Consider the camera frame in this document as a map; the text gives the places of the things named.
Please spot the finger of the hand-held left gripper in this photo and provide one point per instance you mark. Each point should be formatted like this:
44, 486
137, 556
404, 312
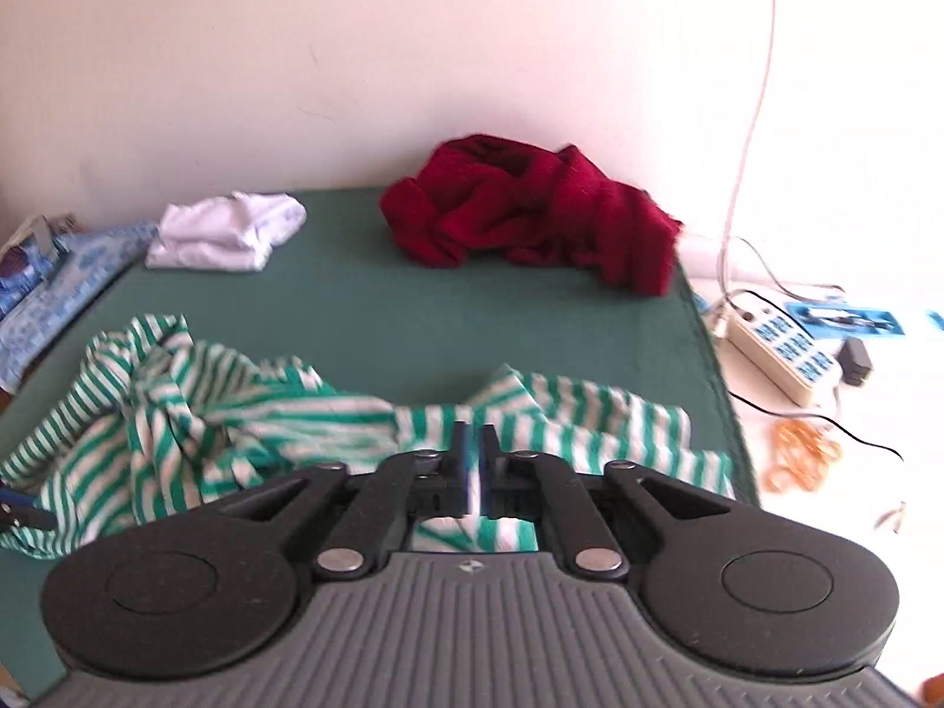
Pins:
29, 518

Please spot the black power adapter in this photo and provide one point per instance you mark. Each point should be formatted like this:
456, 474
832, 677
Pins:
855, 361

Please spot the white folded cloth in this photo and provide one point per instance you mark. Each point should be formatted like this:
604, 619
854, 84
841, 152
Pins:
214, 232

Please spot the blue patterned cloth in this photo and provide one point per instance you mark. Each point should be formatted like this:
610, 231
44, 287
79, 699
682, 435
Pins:
66, 287

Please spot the white power strip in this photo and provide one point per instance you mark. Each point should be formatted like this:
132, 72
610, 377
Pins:
774, 354

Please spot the small metal tool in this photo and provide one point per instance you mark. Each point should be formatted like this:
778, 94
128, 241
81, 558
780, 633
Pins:
892, 520

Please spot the dark red sweater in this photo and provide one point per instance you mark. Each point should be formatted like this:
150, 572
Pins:
516, 214

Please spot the green white striped garment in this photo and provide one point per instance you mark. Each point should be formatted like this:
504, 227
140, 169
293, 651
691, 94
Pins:
184, 413

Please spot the blue pen tray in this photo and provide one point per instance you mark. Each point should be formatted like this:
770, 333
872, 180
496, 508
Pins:
848, 317

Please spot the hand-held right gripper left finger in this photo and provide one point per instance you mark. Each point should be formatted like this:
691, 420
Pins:
462, 472

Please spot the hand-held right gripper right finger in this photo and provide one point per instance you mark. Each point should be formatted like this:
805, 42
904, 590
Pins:
488, 472

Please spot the dark patterned cloth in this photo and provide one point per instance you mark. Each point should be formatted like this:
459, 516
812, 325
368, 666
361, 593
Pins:
15, 265

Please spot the orange rubber bands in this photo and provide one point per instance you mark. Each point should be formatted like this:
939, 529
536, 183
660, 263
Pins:
782, 442

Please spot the small grey device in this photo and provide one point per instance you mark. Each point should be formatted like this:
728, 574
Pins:
40, 240

